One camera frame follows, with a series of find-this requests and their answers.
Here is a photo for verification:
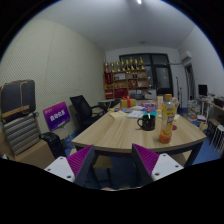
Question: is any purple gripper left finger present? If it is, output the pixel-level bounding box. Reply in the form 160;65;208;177
45;145;95;186

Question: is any yellow notebook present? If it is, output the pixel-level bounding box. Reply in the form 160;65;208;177
109;111;128;120

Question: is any black computer monitor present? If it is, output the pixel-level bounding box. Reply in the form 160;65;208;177
198;84;208;96

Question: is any wooden trophy shelf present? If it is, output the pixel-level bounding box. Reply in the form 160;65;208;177
103;59;148;99

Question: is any purple sign board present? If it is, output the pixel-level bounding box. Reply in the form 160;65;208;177
43;102;70;131

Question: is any black office chair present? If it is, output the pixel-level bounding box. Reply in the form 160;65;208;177
70;95;106;130

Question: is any dark window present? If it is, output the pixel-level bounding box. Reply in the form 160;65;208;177
119;53;173;95

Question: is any side desk with clutter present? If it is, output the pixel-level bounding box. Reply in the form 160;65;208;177
186;97;224;132

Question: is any white paper sheet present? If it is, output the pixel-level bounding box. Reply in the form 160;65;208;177
127;110;144;118

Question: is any yellow gift box red ribbon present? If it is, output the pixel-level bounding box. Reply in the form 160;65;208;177
120;96;136;108

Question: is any black mug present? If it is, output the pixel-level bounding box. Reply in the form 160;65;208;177
137;115;156;131

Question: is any orange juice plastic bottle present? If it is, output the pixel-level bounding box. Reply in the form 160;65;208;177
159;94;175;144

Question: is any light wooden table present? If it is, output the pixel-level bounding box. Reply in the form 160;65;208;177
72;112;206;166

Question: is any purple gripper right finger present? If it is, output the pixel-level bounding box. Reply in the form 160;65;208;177
132;144;182;185

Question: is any white air conditioner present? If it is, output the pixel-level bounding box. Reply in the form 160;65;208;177
180;51;192;62

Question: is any black brown suitcase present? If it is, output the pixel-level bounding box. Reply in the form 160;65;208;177
0;80;36;123

